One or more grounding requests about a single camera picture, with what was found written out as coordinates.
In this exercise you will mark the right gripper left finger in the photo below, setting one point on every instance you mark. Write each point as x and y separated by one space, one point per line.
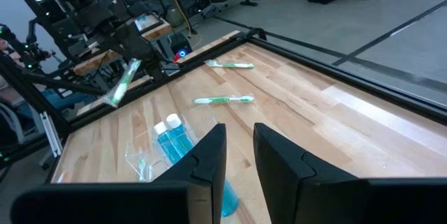
195 203

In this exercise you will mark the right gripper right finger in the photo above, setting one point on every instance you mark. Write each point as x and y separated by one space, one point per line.
314 196

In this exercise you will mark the blue mouthwash bottle white cap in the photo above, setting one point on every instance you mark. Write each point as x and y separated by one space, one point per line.
229 199
167 147
183 140

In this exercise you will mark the green toothbrush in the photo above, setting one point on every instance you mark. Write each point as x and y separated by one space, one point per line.
223 99
122 82
230 65

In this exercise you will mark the clear acrylic container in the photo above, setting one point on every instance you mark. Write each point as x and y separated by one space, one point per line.
139 157

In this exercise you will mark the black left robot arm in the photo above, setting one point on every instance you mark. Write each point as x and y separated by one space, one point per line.
87 4

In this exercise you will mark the black computer tower blue lights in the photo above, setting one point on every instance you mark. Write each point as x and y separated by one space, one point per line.
176 42

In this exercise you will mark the wooden workbench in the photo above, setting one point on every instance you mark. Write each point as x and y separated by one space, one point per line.
94 61

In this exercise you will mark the white metal bracket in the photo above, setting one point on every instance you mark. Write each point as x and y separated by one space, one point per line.
52 136

